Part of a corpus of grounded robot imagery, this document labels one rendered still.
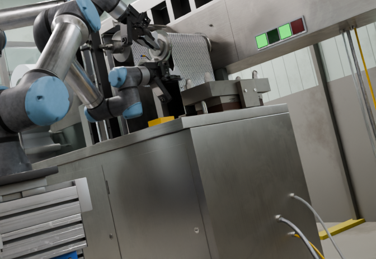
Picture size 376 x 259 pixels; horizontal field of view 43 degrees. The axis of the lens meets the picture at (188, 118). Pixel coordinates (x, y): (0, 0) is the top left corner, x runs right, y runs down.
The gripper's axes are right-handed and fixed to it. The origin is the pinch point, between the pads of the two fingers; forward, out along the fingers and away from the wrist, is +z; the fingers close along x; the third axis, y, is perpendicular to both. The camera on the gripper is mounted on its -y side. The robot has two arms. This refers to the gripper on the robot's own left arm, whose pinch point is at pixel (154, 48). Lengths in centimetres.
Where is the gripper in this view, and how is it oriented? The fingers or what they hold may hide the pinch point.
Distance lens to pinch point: 202.7
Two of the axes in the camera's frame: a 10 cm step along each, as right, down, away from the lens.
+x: -7.0, 2.1, 6.8
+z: 6.6, 5.6, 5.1
